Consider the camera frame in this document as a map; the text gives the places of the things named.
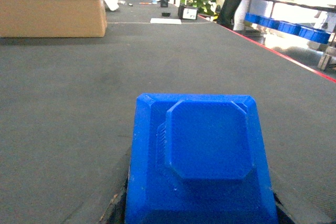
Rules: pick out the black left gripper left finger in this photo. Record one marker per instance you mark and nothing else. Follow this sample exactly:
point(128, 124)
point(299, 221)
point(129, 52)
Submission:
point(117, 191)

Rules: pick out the black white device box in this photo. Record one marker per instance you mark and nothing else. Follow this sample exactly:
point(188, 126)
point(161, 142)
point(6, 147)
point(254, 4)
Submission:
point(187, 12)

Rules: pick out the large cardboard box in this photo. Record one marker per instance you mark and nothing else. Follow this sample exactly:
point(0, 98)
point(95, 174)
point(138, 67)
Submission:
point(53, 18)

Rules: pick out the black office chair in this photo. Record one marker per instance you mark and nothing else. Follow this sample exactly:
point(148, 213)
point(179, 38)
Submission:
point(226, 16)

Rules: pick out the white paper sheet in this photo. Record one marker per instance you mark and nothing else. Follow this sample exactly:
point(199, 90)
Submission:
point(165, 21)

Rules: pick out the blue square plastic part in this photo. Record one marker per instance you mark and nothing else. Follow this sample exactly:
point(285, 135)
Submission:
point(198, 158)

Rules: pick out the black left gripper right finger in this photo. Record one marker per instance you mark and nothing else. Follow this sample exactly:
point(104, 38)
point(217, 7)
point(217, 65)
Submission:
point(283, 218)

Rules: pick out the steel roller shelf rack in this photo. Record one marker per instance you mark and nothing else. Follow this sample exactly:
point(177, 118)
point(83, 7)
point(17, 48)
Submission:
point(309, 23)

